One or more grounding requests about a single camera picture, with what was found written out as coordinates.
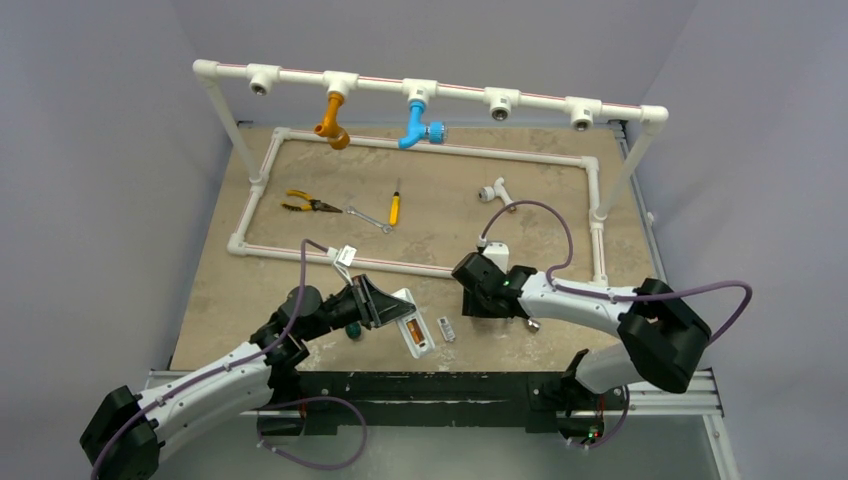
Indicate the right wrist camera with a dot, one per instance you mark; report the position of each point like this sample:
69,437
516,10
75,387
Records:
496,251

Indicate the white PVC pipe frame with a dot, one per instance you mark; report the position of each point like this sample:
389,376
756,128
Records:
582,114

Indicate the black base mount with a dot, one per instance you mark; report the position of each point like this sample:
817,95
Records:
320,402

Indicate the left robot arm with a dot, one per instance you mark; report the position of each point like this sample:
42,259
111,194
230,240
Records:
131,434

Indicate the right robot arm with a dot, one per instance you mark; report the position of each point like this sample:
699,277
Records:
660,338

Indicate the silver wrench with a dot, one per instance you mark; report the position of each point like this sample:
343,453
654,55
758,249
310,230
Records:
384,227

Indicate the yellow screwdriver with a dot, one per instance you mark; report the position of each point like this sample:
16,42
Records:
395,204

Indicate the green stubby screwdriver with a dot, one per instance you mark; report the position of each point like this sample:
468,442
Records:
354,331

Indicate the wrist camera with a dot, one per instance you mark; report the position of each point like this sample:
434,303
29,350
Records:
342,257
496,251

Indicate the white battery compartment cover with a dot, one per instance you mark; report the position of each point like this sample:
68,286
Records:
446,329

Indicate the orange plastic faucet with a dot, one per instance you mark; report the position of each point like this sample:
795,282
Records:
328,128

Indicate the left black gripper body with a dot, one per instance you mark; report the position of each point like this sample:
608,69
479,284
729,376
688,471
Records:
347,307

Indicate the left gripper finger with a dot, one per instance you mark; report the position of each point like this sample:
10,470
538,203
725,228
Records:
390,310
378,285

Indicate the white plastic faucet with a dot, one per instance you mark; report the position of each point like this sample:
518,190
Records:
497,191

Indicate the yellow handled pliers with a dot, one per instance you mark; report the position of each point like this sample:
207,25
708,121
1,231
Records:
308,203

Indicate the white remote control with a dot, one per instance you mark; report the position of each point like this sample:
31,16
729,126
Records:
415,351

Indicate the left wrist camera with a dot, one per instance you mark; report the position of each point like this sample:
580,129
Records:
342,257

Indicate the orange battery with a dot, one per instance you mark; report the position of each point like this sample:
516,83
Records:
416,333

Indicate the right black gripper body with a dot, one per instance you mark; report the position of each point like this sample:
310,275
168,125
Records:
469,278

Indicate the blue plastic faucet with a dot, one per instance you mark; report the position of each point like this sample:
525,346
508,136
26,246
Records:
417,130

